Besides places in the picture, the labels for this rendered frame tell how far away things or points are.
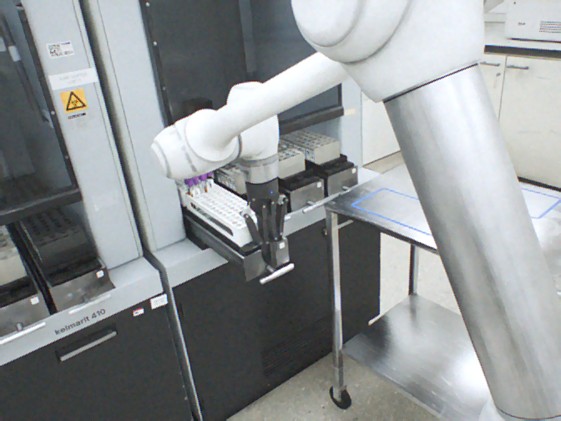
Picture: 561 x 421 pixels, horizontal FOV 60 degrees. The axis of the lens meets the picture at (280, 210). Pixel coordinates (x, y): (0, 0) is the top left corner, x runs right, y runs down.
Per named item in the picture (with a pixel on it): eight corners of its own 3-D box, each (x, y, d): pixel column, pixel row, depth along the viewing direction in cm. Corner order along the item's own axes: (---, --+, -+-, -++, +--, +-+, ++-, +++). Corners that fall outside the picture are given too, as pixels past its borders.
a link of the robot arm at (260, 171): (229, 154, 109) (233, 179, 111) (251, 164, 102) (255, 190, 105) (262, 144, 113) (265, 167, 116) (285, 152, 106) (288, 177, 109)
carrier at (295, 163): (301, 168, 160) (300, 151, 157) (305, 169, 158) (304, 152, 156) (273, 179, 154) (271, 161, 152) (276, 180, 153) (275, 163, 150)
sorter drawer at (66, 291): (7, 217, 166) (-3, 194, 162) (49, 205, 173) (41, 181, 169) (63, 322, 112) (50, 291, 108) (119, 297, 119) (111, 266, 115)
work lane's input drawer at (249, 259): (141, 198, 170) (135, 174, 166) (176, 186, 177) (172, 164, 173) (255, 291, 117) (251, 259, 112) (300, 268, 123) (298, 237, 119)
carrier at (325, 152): (336, 155, 167) (336, 139, 165) (340, 156, 166) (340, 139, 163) (310, 164, 162) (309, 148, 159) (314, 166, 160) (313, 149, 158)
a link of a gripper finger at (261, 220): (266, 203, 111) (261, 205, 110) (270, 245, 116) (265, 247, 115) (257, 198, 114) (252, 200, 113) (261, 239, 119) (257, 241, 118)
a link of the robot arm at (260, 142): (260, 142, 114) (214, 159, 107) (252, 75, 107) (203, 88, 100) (290, 150, 107) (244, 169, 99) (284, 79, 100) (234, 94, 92)
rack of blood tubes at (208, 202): (187, 212, 142) (183, 193, 139) (216, 201, 147) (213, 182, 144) (240, 251, 120) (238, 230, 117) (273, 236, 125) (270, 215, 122)
